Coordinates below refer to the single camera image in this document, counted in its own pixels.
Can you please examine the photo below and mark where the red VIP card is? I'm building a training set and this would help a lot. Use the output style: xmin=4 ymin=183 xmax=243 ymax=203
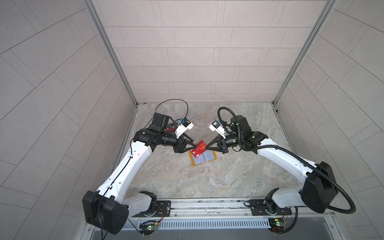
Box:
xmin=190 ymin=140 xmax=207 ymax=158

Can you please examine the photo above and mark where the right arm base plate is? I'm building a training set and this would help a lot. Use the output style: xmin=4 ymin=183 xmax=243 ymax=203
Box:
xmin=244 ymin=199 xmax=292 ymax=216

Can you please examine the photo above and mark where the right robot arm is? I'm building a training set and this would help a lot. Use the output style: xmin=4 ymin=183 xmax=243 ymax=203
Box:
xmin=206 ymin=115 xmax=338 ymax=215

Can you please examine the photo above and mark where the right green circuit board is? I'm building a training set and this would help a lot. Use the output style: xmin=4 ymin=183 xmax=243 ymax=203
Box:
xmin=268 ymin=218 xmax=287 ymax=233

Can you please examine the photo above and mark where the clear acrylic card stand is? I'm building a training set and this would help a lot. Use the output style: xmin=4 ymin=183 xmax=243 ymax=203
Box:
xmin=165 ymin=123 xmax=178 ymax=132

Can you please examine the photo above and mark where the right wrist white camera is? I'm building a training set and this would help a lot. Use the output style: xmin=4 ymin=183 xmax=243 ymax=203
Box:
xmin=209 ymin=120 xmax=226 ymax=139

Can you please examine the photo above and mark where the yellow leather card holder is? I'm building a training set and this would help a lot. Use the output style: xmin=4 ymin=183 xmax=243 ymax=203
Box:
xmin=189 ymin=151 xmax=218 ymax=167

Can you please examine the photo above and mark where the green circuit board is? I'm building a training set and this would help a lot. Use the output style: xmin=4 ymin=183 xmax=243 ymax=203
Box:
xmin=268 ymin=218 xmax=287 ymax=233
xmin=139 ymin=220 xmax=160 ymax=236

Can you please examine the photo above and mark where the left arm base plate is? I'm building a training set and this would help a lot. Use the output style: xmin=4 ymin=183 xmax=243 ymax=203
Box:
xmin=134 ymin=201 xmax=172 ymax=218

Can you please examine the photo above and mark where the aluminium mounting rail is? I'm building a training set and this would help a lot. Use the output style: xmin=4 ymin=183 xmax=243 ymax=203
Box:
xmin=85 ymin=196 xmax=335 ymax=221

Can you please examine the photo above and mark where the left thin black cable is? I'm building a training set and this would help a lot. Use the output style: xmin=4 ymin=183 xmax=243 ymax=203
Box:
xmin=143 ymin=98 xmax=190 ymax=130

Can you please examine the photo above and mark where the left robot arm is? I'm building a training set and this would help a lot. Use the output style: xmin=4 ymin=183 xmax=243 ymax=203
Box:
xmin=82 ymin=113 xmax=197 ymax=235

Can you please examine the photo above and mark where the right black corrugated cable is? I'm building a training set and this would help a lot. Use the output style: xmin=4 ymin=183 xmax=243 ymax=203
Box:
xmin=217 ymin=106 xmax=357 ymax=235

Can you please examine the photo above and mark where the left green circuit board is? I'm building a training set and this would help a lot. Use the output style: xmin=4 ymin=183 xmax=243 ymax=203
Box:
xmin=139 ymin=220 xmax=160 ymax=236

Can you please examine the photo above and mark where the white ventilation grille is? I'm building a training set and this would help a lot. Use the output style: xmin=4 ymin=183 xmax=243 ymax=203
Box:
xmin=159 ymin=219 xmax=271 ymax=230

